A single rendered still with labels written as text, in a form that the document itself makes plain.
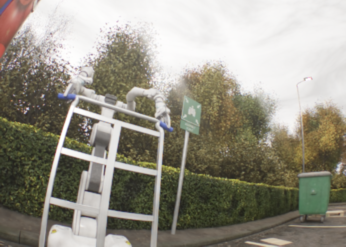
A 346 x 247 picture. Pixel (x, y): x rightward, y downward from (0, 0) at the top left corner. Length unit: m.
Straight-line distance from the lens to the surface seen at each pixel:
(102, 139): 1.77
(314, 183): 5.85
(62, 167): 2.39
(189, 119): 3.04
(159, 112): 1.40
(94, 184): 1.61
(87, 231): 1.63
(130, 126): 1.11
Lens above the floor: 0.79
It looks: 20 degrees up
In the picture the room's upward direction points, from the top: 9 degrees clockwise
